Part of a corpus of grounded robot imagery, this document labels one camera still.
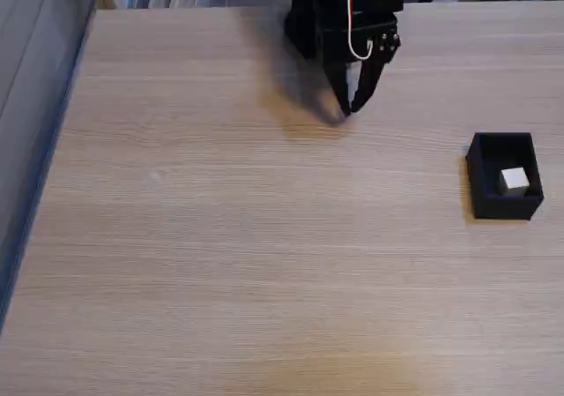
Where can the white cube block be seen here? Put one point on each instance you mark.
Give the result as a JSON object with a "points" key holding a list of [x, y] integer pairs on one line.
{"points": [[514, 179]]}

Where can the black open box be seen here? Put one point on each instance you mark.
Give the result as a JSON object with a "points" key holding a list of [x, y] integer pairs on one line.
{"points": [[489, 180]]}

